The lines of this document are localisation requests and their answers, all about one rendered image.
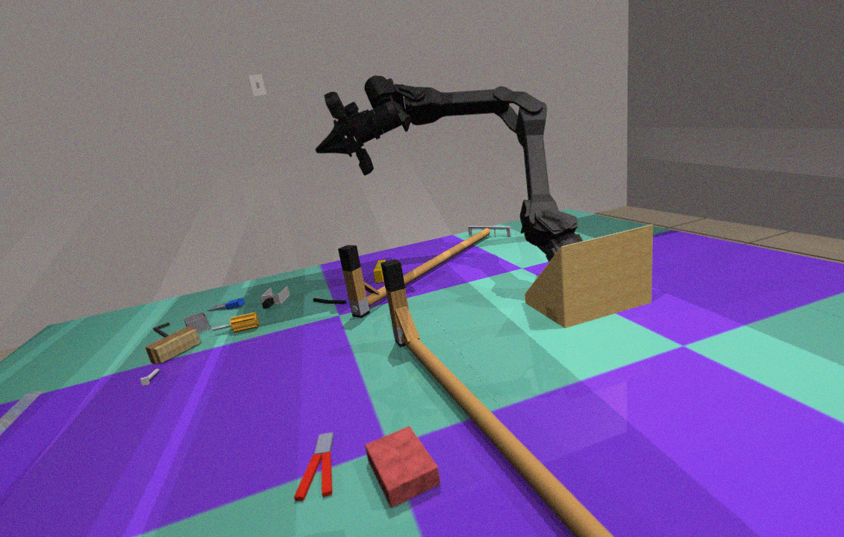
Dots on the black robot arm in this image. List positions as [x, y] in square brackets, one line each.
[542, 224]

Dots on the dark grey l-shaped bar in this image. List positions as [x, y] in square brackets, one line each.
[157, 329]

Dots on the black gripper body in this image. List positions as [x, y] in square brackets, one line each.
[364, 128]

